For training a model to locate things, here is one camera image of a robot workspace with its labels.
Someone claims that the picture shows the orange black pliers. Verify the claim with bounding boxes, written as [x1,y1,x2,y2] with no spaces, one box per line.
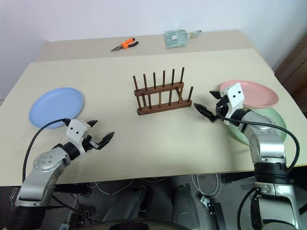
[110,37,139,53]

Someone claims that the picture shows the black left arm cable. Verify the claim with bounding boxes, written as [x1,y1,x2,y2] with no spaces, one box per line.
[22,118,71,183]

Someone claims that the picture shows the white cable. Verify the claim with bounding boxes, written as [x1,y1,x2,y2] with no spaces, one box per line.
[92,178,135,196]
[191,173,222,198]

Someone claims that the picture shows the black table frame bar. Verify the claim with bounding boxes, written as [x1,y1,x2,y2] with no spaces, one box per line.
[220,172,256,185]
[54,183,92,196]

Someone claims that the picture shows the pink plate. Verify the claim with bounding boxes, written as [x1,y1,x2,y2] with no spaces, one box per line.
[219,80,280,110]

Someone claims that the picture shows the green plate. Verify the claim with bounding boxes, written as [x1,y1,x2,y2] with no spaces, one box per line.
[226,106,287,146]

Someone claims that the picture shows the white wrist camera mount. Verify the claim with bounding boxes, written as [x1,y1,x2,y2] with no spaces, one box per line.
[65,119,91,155]
[220,82,246,126]

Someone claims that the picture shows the clear plastic bag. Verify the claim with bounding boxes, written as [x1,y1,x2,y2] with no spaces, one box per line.
[164,29,202,50]

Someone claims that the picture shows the dark grey rounded shape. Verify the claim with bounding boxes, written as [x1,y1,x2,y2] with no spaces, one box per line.
[172,183,201,228]

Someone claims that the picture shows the blue plate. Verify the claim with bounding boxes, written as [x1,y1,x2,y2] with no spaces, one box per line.
[28,87,85,130]

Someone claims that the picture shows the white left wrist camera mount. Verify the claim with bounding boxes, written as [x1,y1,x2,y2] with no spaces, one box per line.
[65,119,91,155]

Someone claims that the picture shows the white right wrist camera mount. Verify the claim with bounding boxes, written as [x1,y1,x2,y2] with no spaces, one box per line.
[220,82,246,126]

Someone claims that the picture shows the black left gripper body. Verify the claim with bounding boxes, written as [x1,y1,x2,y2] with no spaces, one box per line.
[82,134,100,152]

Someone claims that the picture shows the wooden dish rack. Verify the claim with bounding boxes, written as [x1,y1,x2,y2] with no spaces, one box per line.
[132,67,194,116]

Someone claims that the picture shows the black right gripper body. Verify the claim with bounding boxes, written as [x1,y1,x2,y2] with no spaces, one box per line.
[215,95,231,120]

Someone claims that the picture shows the black metal bracket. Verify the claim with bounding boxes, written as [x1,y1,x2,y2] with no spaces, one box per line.
[201,195,224,230]

